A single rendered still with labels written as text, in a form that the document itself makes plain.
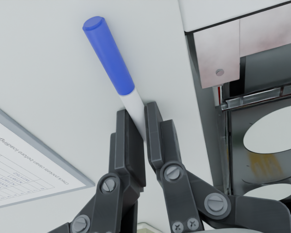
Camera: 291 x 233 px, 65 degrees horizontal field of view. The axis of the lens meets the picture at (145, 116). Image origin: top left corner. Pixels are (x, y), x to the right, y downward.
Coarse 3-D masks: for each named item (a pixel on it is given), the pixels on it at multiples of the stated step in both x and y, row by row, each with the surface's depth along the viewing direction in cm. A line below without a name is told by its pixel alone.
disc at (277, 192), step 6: (264, 186) 41; (270, 186) 41; (276, 186) 41; (282, 186) 42; (288, 186) 42; (252, 192) 43; (258, 192) 43; (264, 192) 43; (270, 192) 43; (276, 192) 44; (282, 192) 44; (288, 192) 44; (270, 198) 46; (276, 198) 46; (282, 198) 46
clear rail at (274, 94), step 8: (272, 88) 23; (280, 88) 23; (288, 88) 23; (240, 96) 24; (248, 96) 24; (256, 96) 23; (264, 96) 23; (272, 96) 23; (280, 96) 23; (288, 96) 23; (224, 104) 24; (232, 104) 24; (240, 104) 24; (248, 104) 24
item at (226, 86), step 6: (240, 60) 26; (240, 66) 27; (240, 72) 27; (240, 78) 28; (228, 84) 29; (234, 84) 29; (240, 84) 29; (228, 90) 30; (234, 90) 29; (240, 90) 30; (228, 96) 31
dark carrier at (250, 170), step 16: (240, 112) 25; (256, 112) 25; (240, 128) 27; (240, 144) 30; (240, 160) 33; (256, 160) 34; (272, 160) 34; (288, 160) 34; (240, 176) 37; (256, 176) 38; (272, 176) 38; (288, 176) 39; (240, 192) 42
